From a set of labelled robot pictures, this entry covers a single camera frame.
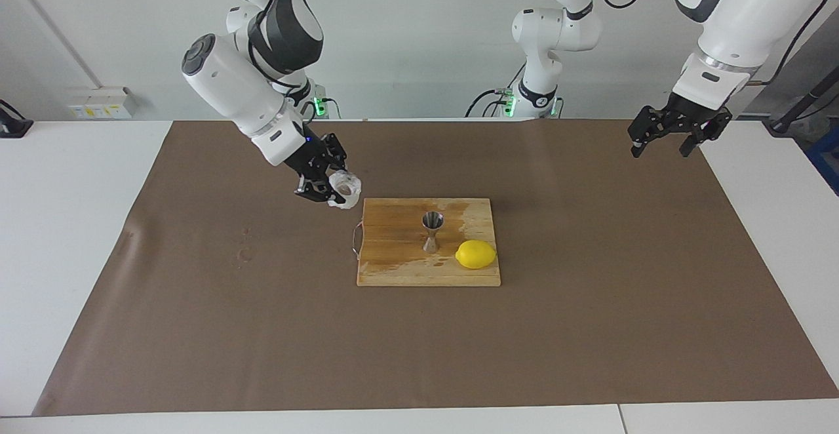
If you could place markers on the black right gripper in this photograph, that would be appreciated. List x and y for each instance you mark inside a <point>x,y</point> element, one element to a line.
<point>313,162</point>

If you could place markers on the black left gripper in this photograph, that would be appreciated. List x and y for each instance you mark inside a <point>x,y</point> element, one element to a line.
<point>691,114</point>

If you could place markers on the clear crinkled plastic cup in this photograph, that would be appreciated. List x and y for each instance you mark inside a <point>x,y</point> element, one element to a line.
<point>347,188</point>

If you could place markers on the steel double jigger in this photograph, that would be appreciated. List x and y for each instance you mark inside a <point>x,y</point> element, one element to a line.
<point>432,221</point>

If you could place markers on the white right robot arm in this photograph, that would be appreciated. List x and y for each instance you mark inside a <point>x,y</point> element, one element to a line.
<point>229,86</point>

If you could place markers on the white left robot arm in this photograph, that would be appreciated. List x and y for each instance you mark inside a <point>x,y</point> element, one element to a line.
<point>747,8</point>

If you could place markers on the wooden cutting board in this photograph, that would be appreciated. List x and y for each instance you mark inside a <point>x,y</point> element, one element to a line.
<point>393,257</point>

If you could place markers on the black floor stand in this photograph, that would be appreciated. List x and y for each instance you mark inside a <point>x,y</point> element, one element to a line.
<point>796,109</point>

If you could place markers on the blue crate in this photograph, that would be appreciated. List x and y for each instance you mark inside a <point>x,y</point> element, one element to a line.
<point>827,158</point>

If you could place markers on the yellow lemon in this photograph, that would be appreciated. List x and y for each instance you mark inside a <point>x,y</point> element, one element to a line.
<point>476,254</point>

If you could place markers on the brown paper table mat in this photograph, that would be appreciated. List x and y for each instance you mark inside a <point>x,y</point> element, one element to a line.
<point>262,342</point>

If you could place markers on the white wall socket box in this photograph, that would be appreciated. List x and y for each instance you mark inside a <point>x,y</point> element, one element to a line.
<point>101,103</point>

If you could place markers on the black desk clamp mount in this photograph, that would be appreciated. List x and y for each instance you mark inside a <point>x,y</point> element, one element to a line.
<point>13,126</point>

